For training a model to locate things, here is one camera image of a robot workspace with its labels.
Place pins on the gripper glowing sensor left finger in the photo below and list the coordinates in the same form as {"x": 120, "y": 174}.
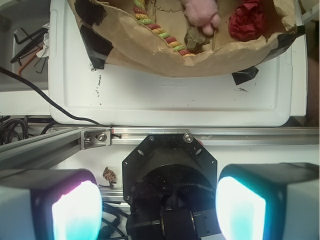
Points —
{"x": 49, "y": 204}

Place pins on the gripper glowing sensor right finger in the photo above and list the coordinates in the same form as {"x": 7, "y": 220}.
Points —
{"x": 271, "y": 201}

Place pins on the red paper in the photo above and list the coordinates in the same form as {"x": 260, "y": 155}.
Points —
{"x": 248, "y": 21}

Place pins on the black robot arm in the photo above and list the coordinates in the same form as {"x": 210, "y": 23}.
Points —
{"x": 174, "y": 192}

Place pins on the white plastic bin lid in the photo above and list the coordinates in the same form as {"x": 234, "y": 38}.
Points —
{"x": 119, "y": 96}

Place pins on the brown paper bag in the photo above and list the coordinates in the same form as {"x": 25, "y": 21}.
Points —
{"x": 155, "y": 36}

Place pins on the black hex keys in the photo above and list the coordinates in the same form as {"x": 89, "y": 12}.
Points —
{"x": 32, "y": 44}

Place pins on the brown rock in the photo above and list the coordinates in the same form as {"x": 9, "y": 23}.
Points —
{"x": 195, "y": 39}

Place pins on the pink plush toy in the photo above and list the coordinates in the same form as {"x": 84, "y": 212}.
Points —
{"x": 202, "y": 14}

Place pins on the aluminium extrusion frame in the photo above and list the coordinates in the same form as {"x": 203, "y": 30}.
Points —
{"x": 45, "y": 151}

